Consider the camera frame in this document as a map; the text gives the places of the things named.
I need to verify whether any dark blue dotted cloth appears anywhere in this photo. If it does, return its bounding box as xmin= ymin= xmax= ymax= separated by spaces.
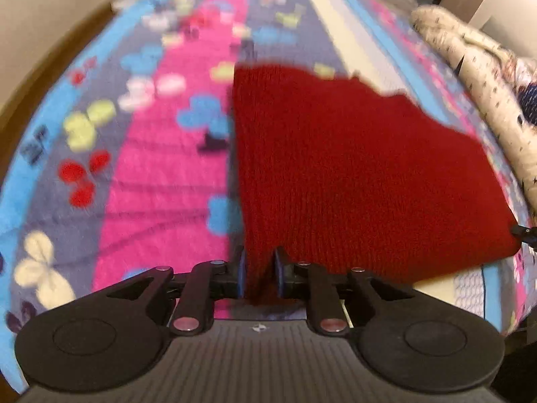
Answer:
xmin=517 ymin=83 xmax=537 ymax=126

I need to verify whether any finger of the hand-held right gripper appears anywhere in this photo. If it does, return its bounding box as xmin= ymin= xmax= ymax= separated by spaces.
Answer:
xmin=510 ymin=224 xmax=537 ymax=250

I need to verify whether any cream star print quilt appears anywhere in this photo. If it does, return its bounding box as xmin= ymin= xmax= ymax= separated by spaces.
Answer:
xmin=410 ymin=4 xmax=537 ymax=219

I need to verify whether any red knit sweater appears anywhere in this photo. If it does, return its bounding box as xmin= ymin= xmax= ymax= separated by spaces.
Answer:
xmin=232 ymin=62 xmax=521 ymax=308

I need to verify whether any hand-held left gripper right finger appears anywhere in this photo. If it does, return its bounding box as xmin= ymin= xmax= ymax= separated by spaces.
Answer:
xmin=273 ymin=247 xmax=414 ymax=337

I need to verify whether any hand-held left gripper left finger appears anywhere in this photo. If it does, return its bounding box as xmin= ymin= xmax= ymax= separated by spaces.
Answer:
xmin=107 ymin=245 xmax=248 ymax=337

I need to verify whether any floral striped bed sheet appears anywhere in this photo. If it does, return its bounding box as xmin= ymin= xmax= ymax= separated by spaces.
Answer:
xmin=0 ymin=0 xmax=537 ymax=385

